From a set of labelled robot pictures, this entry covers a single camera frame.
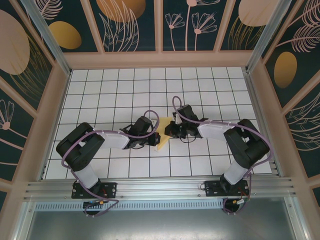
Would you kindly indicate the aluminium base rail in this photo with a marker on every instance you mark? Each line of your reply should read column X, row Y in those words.
column 160, row 187

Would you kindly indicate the aluminium frame post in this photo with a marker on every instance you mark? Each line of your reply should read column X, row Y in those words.
column 270, row 30
column 47, row 37

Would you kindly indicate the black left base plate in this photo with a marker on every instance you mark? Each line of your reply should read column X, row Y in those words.
column 110, row 190

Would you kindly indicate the yellow cloth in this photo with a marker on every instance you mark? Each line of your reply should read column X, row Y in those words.
column 163, row 130

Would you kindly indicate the aluminium side rail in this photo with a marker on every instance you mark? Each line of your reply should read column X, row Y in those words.
column 251, row 87

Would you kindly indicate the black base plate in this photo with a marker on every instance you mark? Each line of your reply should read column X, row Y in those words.
column 110, row 190
column 211, row 190

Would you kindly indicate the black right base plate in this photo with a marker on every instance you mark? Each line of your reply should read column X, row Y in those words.
column 211, row 190

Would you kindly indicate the yellow power connector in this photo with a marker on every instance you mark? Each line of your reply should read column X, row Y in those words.
column 100, row 202
column 237, row 201

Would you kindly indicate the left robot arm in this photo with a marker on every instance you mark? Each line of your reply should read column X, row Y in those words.
column 75, row 150

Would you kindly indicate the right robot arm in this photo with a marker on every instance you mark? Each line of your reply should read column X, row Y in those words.
column 250, row 147

